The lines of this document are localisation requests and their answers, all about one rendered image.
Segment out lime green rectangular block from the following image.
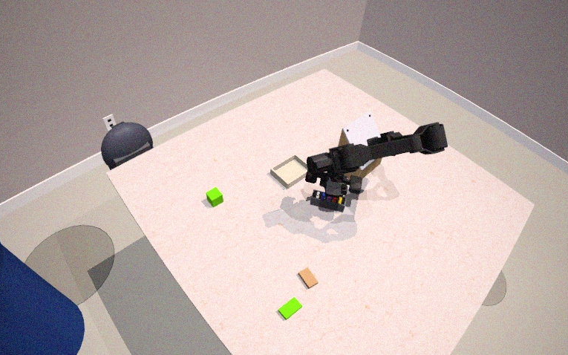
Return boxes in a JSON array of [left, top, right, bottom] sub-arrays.
[[278, 297, 302, 321]]

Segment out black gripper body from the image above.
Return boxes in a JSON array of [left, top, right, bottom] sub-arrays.
[[305, 169, 362, 195]]

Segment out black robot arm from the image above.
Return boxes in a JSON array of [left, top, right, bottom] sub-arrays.
[[307, 122, 448, 198]]

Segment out small green cube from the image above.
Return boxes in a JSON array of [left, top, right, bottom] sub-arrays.
[[206, 187, 223, 207]]

